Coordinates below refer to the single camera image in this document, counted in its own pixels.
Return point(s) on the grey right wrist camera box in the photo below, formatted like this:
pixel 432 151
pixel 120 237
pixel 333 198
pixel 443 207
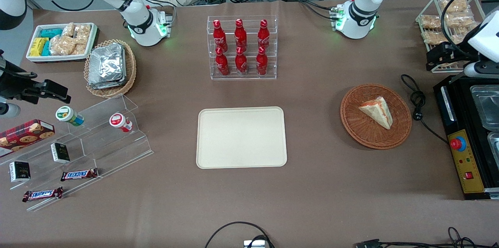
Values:
pixel 8 110

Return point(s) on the red tartan cookie box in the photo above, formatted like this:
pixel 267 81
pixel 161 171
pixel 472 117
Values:
pixel 23 135

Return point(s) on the red lidded yogurt cup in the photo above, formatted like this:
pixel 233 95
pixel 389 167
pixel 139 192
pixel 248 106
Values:
pixel 118 120

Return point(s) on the white rectangular snack tray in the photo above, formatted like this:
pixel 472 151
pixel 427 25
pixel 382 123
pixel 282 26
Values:
pixel 58 58

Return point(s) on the small black carton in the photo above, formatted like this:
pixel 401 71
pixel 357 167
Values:
pixel 60 153
pixel 19 172

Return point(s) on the cream rectangular serving tray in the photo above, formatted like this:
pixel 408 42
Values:
pixel 241 137

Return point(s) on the brown Snickers bar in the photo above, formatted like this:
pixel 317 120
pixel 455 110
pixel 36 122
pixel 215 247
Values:
pixel 79 174
pixel 43 194

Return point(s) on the aluminium foil container stack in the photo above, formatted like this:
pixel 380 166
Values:
pixel 106 66

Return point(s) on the yellow snack packet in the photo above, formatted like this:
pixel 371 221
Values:
pixel 38 46

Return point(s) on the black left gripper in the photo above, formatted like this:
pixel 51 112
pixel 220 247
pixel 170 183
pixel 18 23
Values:
pixel 453 53

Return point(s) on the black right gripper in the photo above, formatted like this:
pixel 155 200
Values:
pixel 11 81

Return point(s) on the brown round wicker basket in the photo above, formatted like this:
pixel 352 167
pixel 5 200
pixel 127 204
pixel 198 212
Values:
pixel 362 131

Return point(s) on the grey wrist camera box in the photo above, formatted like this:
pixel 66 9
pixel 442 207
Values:
pixel 476 69
pixel 8 110

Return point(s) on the clear bag of rice crackers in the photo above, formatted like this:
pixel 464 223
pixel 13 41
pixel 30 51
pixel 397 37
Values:
pixel 82 33
pixel 68 29
pixel 80 49
pixel 61 45

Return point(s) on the red cola bottle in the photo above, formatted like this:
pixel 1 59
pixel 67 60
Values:
pixel 264 34
pixel 241 62
pixel 219 35
pixel 222 64
pixel 240 34
pixel 261 62

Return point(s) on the silver mould tray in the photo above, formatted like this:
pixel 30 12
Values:
pixel 487 105
pixel 494 146

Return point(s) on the teal snack packet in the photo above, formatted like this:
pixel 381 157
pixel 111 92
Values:
pixel 46 49
pixel 50 32

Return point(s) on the black sealing machine yellow panel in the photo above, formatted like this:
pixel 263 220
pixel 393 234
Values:
pixel 468 170

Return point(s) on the light tan wicker basket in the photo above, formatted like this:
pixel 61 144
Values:
pixel 130 72

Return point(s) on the clear acrylic bottle rack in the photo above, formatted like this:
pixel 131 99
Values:
pixel 269 72

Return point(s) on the triangular sandwich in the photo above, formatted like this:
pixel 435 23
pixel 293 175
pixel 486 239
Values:
pixel 378 112

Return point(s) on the clear acrylic stepped display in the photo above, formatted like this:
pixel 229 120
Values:
pixel 101 142

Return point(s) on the small silver device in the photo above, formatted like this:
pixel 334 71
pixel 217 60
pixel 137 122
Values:
pixel 255 244

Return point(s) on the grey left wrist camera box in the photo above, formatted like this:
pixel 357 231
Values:
pixel 476 69

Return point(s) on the green lidded yogurt cup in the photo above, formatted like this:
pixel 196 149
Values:
pixel 67 114

